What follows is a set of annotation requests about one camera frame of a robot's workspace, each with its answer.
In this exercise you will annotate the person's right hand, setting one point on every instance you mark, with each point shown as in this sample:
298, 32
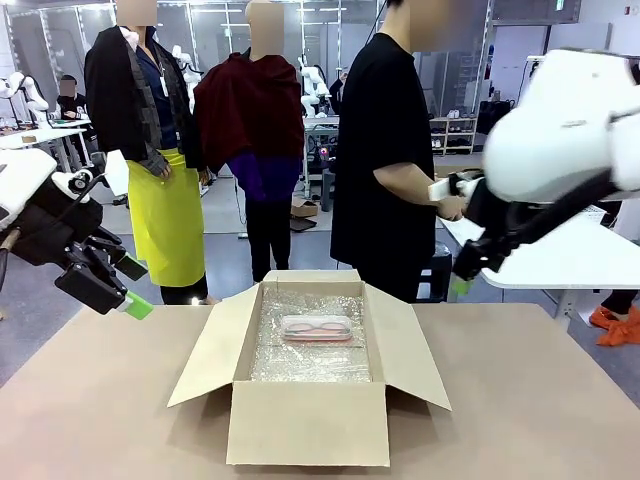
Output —
451, 207

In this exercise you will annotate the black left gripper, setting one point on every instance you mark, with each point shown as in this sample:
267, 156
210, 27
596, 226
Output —
55, 225

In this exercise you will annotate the person's right forearm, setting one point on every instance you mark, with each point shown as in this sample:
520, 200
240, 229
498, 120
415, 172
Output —
405, 182

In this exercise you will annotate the seated person in black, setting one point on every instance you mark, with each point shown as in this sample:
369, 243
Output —
72, 102

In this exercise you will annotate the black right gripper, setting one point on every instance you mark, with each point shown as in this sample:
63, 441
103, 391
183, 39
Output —
492, 220

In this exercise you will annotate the clear bubble wrap sheet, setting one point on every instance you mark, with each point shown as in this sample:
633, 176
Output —
305, 360

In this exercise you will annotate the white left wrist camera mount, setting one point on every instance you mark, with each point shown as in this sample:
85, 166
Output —
117, 172

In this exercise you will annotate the wooden shoe rack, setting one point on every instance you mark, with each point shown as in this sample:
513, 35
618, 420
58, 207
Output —
452, 135

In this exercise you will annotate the black jacket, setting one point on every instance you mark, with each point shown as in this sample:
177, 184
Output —
110, 100

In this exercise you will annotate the open brown cardboard box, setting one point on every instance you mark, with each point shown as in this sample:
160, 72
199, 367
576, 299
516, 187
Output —
307, 425

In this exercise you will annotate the mannequin with maroon shawl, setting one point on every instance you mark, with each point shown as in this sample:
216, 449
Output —
265, 150

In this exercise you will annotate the purple sweater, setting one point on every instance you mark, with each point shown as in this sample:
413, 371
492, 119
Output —
267, 177

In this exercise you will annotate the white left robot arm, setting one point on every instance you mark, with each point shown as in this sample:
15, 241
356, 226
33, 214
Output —
22, 175

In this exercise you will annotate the pink-framed glasses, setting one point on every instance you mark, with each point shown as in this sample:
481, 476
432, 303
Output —
315, 328

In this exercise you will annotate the orange cloth on floor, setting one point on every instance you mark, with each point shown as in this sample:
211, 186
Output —
617, 327

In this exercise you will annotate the small cardboard box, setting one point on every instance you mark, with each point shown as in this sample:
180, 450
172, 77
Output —
305, 207

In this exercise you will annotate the clear pink glasses case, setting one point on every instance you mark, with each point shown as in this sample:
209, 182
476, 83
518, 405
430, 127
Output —
316, 329

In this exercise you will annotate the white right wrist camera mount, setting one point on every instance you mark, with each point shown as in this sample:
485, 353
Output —
440, 190

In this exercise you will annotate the maroon shawl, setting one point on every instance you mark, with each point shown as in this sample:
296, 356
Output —
250, 110

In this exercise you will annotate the person in black t-shirt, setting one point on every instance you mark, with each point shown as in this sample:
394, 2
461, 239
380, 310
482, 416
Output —
380, 150

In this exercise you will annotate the white background desk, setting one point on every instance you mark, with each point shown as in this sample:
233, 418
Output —
40, 132

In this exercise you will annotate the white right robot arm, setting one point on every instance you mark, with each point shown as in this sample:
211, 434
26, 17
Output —
555, 130

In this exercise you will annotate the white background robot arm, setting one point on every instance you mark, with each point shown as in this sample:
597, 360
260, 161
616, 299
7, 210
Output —
25, 95
185, 65
312, 87

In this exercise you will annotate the white side table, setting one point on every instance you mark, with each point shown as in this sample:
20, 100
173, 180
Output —
560, 255

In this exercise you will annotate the black trousers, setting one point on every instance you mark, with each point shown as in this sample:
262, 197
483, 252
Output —
267, 235

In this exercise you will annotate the black plastic stool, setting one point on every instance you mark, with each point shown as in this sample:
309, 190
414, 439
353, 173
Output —
435, 275

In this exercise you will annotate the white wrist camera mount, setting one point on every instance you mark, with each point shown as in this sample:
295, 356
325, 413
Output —
117, 172
440, 190

